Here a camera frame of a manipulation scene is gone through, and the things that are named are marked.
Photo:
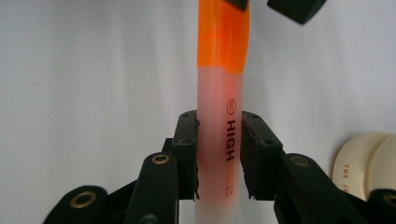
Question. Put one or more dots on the orange highlighter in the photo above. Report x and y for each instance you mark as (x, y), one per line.
(218, 93)

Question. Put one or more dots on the cream ribbed pen holder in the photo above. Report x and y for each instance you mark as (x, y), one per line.
(364, 165)

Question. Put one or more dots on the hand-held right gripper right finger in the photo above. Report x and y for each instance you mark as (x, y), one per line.
(260, 155)

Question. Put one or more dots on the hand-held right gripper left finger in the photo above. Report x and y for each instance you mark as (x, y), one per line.
(185, 149)

